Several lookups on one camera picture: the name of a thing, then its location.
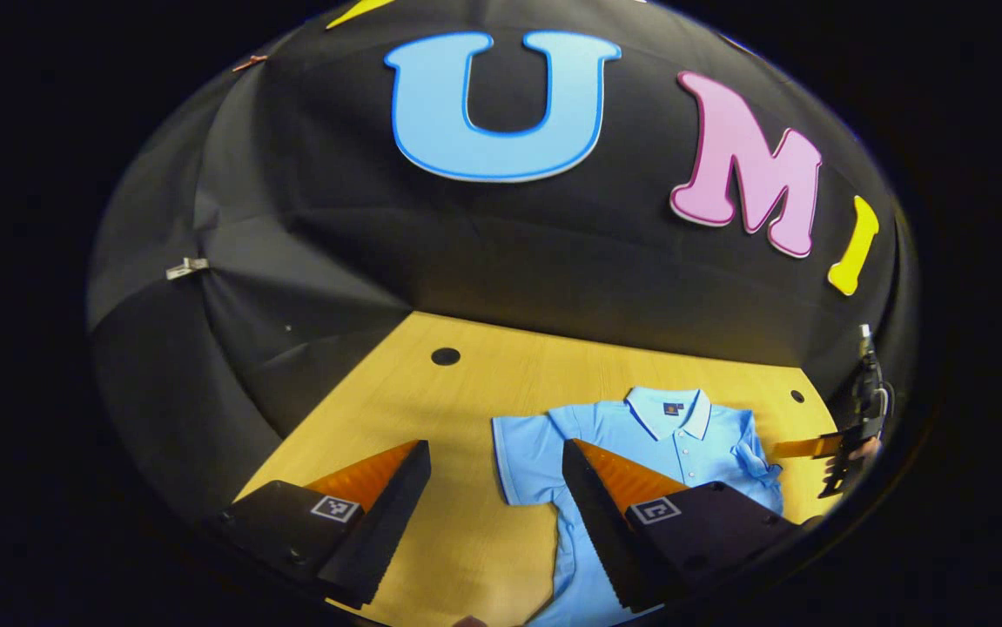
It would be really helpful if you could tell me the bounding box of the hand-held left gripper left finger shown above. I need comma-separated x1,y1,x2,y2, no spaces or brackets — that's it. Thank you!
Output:
203,440,434,609

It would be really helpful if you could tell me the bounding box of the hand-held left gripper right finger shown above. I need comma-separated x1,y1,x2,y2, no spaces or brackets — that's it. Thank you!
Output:
562,438,804,614

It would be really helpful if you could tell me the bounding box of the light blue T-shirt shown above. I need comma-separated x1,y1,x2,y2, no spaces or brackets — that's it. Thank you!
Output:
492,386,787,627

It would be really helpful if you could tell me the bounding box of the black backdrop cloth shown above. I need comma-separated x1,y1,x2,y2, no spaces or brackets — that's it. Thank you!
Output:
87,0,919,523

